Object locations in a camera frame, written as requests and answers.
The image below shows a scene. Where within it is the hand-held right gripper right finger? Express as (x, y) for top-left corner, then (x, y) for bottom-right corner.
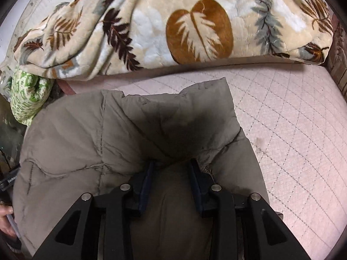
(188, 158), (312, 260)

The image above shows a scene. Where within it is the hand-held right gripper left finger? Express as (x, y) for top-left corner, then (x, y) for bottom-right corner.
(31, 160), (157, 260)

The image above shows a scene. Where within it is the grey-brown hooded puffer jacket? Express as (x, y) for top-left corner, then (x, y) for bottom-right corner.
(12, 77), (271, 260)

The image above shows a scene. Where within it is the person's left hand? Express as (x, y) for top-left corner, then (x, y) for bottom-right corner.
(0, 205), (20, 239)

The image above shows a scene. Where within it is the green white patterned pillow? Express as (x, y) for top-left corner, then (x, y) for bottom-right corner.
(9, 64), (55, 126)

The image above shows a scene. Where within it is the clear plastic bag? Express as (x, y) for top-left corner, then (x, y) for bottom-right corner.
(0, 65), (17, 101)

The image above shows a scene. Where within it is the beige leaf print blanket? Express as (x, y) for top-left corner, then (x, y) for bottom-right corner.
(13, 0), (334, 81)

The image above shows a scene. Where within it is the striped beige cushion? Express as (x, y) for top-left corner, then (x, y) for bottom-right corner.
(327, 19), (347, 99)

